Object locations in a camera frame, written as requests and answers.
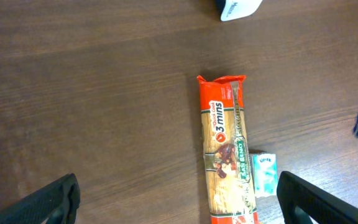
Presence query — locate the orange spaghetti pasta pack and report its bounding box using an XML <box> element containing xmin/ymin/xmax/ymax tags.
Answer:
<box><xmin>197</xmin><ymin>75</ymin><xmax>258</xmax><ymax>224</ymax></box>

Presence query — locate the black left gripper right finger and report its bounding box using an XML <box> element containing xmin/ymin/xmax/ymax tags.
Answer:
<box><xmin>277</xmin><ymin>171</ymin><xmax>358</xmax><ymax>224</ymax></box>

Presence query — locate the teal pocket tissue pack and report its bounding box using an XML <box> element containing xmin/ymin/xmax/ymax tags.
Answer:
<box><xmin>251</xmin><ymin>153</ymin><xmax>278</xmax><ymax>198</ymax></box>

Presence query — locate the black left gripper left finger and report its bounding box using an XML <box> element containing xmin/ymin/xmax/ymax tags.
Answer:
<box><xmin>0</xmin><ymin>174</ymin><xmax>80</xmax><ymax>224</ymax></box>

